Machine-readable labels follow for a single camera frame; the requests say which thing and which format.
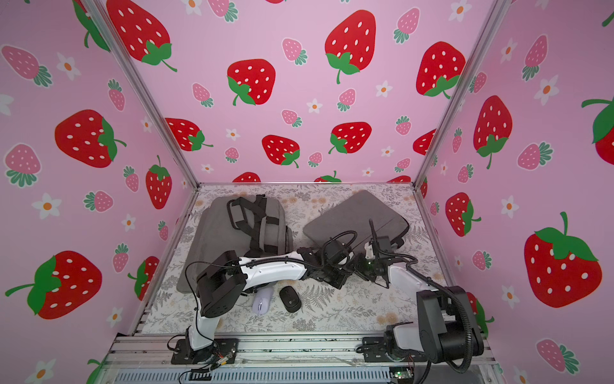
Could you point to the aluminium frame post left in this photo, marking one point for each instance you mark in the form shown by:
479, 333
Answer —
108, 32

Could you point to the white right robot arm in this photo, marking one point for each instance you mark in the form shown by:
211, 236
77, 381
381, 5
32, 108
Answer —
445, 331

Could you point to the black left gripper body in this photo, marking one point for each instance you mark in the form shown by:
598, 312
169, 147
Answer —
335, 277

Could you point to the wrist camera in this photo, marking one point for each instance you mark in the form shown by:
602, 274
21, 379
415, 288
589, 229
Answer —
378, 248
335, 252

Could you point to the lilac computer mouse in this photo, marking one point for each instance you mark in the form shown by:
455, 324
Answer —
262, 300

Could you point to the aluminium frame post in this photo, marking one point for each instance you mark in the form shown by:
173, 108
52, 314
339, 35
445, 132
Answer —
108, 32
482, 44

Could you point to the black computer mouse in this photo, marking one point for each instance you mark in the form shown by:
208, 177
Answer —
290, 299

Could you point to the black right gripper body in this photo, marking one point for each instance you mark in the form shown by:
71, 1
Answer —
376, 247

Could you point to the aluminium frame post right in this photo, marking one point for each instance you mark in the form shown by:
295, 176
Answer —
482, 44

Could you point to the grey backpack with black straps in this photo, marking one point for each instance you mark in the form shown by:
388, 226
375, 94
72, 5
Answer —
251, 226

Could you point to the grey laptop sleeve bag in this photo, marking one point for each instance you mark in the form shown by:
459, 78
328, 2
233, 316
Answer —
354, 214

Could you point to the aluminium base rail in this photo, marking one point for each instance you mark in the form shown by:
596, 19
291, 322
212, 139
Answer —
330, 357

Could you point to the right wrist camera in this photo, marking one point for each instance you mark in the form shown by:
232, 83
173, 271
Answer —
378, 248

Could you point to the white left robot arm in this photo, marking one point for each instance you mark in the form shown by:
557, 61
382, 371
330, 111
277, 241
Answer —
217, 288

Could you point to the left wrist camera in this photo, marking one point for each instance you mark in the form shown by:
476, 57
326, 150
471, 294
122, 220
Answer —
335, 252

